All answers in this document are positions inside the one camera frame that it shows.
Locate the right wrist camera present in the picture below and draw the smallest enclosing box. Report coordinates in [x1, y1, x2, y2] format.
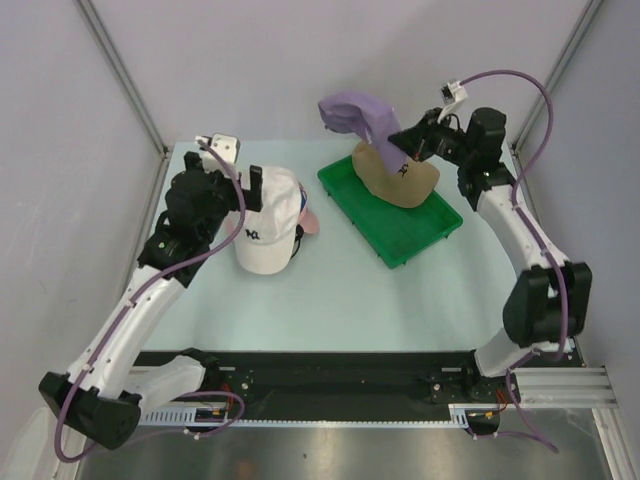
[438, 80, 468, 122]

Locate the white cable duct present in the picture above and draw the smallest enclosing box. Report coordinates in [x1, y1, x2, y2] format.
[139, 402, 501, 429]

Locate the purple cable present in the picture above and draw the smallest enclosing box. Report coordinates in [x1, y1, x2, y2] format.
[459, 69, 573, 362]
[53, 141, 248, 464]

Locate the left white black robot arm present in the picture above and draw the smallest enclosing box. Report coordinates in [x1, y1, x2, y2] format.
[38, 152, 264, 462]

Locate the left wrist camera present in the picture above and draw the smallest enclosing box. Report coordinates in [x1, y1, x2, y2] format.
[195, 133, 241, 172]

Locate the green plastic tray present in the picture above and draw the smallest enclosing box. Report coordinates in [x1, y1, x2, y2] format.
[317, 156, 463, 269]

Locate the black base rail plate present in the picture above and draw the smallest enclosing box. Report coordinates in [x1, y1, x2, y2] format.
[134, 351, 585, 421]

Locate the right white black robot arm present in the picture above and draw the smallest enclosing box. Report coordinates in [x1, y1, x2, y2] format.
[388, 107, 593, 401]

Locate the aluminium frame beam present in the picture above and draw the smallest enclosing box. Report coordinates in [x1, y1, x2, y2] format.
[69, 365, 614, 407]

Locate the aluminium corner post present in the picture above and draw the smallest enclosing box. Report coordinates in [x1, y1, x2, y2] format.
[72, 0, 168, 158]
[510, 0, 607, 154]

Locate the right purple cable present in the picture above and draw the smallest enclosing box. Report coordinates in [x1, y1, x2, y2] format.
[459, 69, 573, 362]

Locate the right aluminium corner post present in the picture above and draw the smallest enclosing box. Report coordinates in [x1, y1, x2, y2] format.
[510, 0, 607, 154]

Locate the tan cap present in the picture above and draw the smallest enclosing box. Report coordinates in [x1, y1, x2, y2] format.
[351, 142, 440, 209]

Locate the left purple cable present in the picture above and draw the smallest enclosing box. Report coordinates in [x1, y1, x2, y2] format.
[53, 141, 248, 464]

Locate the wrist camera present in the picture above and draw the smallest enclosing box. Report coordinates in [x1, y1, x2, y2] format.
[195, 133, 241, 172]
[438, 80, 468, 122]

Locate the pink LA cap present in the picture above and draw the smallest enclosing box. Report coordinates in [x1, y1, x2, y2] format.
[299, 209, 319, 235]

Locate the blue mesh cap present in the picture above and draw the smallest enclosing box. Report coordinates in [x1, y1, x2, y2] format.
[292, 182, 308, 259]

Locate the purple cap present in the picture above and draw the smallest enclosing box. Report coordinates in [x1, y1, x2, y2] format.
[317, 90, 408, 177]

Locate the white NY cap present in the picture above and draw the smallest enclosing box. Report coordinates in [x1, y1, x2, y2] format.
[234, 166, 301, 275]

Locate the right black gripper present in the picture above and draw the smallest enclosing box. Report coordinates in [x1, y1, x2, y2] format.
[389, 107, 476, 167]

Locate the left aluminium corner post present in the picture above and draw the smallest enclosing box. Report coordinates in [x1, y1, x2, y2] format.
[72, 0, 168, 158]

